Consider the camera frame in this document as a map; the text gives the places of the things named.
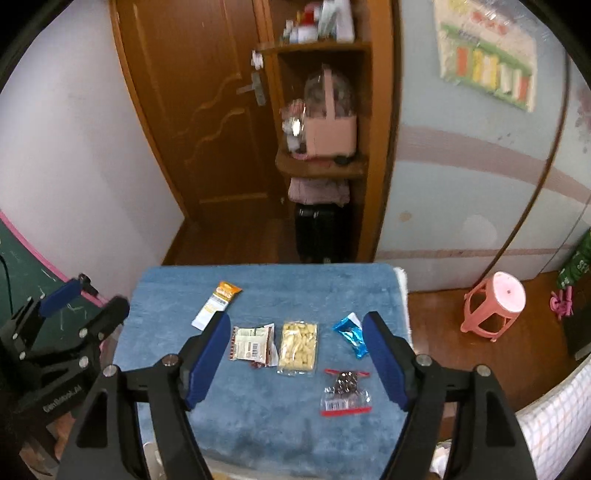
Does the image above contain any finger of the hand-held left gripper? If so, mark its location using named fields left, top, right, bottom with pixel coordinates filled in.
left=0, top=279, right=84, bottom=361
left=28, top=298, right=130, bottom=374

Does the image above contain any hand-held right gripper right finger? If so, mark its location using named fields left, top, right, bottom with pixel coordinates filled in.
left=361, top=311, right=539, bottom=480

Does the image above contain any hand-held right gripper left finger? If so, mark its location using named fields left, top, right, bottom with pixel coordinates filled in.
left=58, top=311, right=232, bottom=480

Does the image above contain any blue foil packet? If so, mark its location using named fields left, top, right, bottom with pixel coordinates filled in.
left=332, top=312, right=370, bottom=360

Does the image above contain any brown snack packet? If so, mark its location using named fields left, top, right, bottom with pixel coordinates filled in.
left=229, top=323, right=276, bottom=370

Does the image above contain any orange white stick packet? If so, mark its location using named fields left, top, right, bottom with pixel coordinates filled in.
left=191, top=281, right=243, bottom=330

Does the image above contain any clear red-sealed packet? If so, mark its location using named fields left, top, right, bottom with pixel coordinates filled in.
left=320, top=368, right=372, bottom=417

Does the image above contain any yellow chips packet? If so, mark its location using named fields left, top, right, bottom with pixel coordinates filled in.
left=277, top=320, right=320, bottom=377

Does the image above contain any white plastic tray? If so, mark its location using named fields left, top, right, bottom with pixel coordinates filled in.
left=142, top=442, right=386, bottom=480

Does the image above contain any blue towel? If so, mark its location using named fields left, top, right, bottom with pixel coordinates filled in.
left=111, top=262, right=414, bottom=480

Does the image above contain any pink plastic stool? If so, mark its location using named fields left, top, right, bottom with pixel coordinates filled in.
left=460, top=271, right=527, bottom=342

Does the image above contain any black box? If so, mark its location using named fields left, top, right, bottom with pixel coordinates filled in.
left=294, top=203, right=352, bottom=264

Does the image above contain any floral sliding wardrobe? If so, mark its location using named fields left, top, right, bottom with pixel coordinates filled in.
left=376, top=0, right=591, bottom=292

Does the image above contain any folded pink cloth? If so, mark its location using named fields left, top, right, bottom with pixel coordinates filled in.
left=288, top=178, right=349, bottom=206

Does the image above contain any pink toy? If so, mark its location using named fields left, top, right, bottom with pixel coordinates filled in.
left=549, top=286, right=575, bottom=319

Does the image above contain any checked cloth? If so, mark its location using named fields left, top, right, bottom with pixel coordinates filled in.
left=429, top=355, right=591, bottom=480

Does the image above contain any dark cabinet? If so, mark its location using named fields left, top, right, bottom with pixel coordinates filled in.
left=561, top=286, right=591, bottom=361

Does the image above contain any green bag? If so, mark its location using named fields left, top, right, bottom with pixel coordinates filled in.
left=556, top=228, right=591, bottom=289

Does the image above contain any wooden shelf unit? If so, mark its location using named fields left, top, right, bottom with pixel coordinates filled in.
left=256, top=0, right=400, bottom=264

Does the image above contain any pink basket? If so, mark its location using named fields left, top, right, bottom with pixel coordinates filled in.
left=302, top=65, right=358, bottom=158

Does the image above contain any wooden door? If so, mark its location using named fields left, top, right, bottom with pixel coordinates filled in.
left=108, top=0, right=296, bottom=222

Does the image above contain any pile of small packets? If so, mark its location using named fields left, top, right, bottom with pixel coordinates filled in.
left=281, top=99, right=308, bottom=155

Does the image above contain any group of toiletry bottles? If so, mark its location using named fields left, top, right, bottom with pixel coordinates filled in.
left=281, top=0, right=355, bottom=45

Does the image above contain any green chalkboard pink frame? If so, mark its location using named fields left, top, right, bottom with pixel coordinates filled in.
left=0, top=210, right=109, bottom=365

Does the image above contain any metal door handle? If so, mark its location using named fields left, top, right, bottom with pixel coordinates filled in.
left=236, top=71, right=267, bottom=107

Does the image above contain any wall poster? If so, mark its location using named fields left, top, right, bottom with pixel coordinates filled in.
left=434, top=0, right=540, bottom=113

